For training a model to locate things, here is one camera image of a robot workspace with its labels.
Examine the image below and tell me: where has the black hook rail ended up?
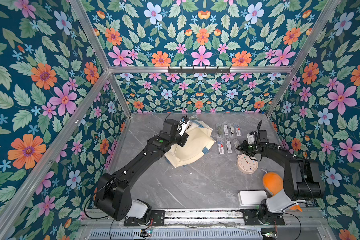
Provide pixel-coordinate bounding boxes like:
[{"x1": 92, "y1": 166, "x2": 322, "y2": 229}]
[{"x1": 167, "y1": 66, "x2": 231, "y2": 75}]

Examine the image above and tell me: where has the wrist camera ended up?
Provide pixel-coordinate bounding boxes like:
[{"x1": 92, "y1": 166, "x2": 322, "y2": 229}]
[
  {"x1": 177, "y1": 116, "x2": 191, "y2": 136},
  {"x1": 247, "y1": 133, "x2": 255, "y2": 145}
]

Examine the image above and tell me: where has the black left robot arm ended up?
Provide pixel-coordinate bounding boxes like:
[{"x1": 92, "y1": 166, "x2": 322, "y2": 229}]
[{"x1": 94, "y1": 116, "x2": 191, "y2": 225}]

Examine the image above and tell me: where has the cream floral canvas tote bag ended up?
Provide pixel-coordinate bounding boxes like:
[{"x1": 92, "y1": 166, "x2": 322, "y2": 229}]
[{"x1": 164, "y1": 115, "x2": 216, "y2": 168}]

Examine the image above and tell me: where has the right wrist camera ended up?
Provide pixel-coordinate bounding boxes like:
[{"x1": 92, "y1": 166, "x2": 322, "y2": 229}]
[{"x1": 247, "y1": 133, "x2": 255, "y2": 145}]

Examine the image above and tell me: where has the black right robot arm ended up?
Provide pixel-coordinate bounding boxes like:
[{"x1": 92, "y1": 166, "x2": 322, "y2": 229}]
[{"x1": 236, "y1": 129, "x2": 325, "y2": 225}]

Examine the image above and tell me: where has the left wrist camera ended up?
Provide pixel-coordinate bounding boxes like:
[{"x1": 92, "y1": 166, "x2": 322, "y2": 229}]
[{"x1": 177, "y1": 116, "x2": 191, "y2": 136}]

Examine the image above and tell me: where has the pink round alarm clock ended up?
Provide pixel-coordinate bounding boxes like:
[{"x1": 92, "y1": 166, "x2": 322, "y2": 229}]
[{"x1": 237, "y1": 154, "x2": 259, "y2": 175}]

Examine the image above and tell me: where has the clear green compass set case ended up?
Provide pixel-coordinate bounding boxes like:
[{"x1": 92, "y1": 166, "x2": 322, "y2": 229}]
[{"x1": 216, "y1": 124, "x2": 224, "y2": 139}]

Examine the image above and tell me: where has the orange carrot plush toy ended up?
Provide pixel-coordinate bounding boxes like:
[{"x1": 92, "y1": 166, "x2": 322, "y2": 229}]
[{"x1": 263, "y1": 172, "x2": 303, "y2": 213}]

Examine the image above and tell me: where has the white rectangular box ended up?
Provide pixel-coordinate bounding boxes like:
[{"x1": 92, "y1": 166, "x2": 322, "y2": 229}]
[{"x1": 238, "y1": 190, "x2": 268, "y2": 206}]

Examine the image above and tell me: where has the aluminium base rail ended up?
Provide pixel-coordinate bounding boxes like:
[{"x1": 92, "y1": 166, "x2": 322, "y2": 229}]
[{"x1": 75, "y1": 208, "x2": 336, "y2": 240}]

